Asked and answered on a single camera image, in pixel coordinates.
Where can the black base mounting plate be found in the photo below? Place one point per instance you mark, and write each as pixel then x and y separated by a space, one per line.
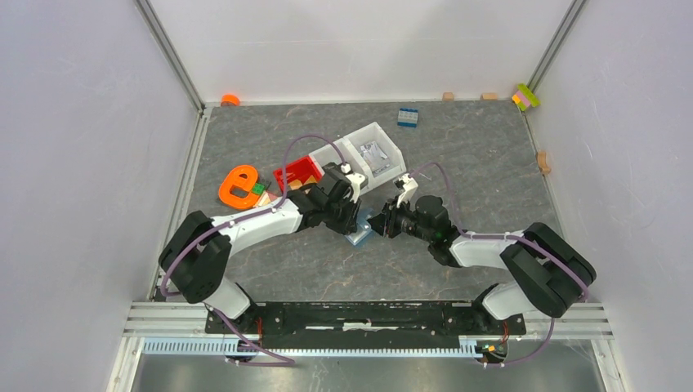
pixel 371 325

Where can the white plastic bin with packet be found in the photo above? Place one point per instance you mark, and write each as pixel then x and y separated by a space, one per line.
pixel 373 131

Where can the blue lego brick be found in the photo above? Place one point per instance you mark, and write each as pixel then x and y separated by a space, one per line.
pixel 407 117

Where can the small wooden block right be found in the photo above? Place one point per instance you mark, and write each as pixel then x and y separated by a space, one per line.
pixel 489 96

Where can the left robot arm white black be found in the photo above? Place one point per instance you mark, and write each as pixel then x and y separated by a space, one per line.
pixel 195 259

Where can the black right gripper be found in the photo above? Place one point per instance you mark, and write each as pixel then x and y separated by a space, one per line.
pixel 385 221

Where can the green pink stacked bricks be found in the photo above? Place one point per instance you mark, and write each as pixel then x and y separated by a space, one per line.
pixel 524 98

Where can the orange letter e toy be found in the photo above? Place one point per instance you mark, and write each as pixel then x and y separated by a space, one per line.
pixel 236 190

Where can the red plastic bin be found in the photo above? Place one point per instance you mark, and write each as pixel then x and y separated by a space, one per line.
pixel 298 173

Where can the orange round cap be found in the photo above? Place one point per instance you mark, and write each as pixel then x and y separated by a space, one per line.
pixel 229 100

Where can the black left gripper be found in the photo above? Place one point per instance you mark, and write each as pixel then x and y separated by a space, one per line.
pixel 349 224

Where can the green toy brick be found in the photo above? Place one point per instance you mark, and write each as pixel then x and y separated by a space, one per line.
pixel 258 189

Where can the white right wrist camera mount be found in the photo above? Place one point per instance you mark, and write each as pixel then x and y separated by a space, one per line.
pixel 407 187

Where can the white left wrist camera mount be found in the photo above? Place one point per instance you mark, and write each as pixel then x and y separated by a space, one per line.
pixel 356 179

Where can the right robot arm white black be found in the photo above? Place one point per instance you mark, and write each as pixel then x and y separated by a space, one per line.
pixel 548 274

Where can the aluminium frame rail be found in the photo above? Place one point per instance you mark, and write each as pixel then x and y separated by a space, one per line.
pixel 179 328

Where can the clear plastic packet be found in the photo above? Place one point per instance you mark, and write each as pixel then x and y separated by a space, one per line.
pixel 377 160

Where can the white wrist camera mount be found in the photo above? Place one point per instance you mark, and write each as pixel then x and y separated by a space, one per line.
pixel 407 187
pixel 356 179

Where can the curved wooden piece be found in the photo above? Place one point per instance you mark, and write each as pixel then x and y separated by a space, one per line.
pixel 542 162

